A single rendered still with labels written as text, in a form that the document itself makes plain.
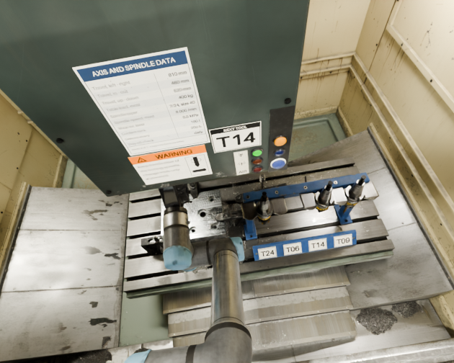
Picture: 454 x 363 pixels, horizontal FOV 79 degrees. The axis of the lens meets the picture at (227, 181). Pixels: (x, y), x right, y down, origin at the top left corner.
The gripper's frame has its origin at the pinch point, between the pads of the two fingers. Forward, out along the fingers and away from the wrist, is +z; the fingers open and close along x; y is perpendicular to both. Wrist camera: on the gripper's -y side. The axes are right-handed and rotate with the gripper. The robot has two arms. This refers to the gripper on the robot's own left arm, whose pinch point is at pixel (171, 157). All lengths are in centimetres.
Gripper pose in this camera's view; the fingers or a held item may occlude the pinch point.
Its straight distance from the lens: 93.6
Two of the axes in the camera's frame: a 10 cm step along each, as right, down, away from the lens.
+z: -1.3, -8.5, 5.0
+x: 9.9, -1.7, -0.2
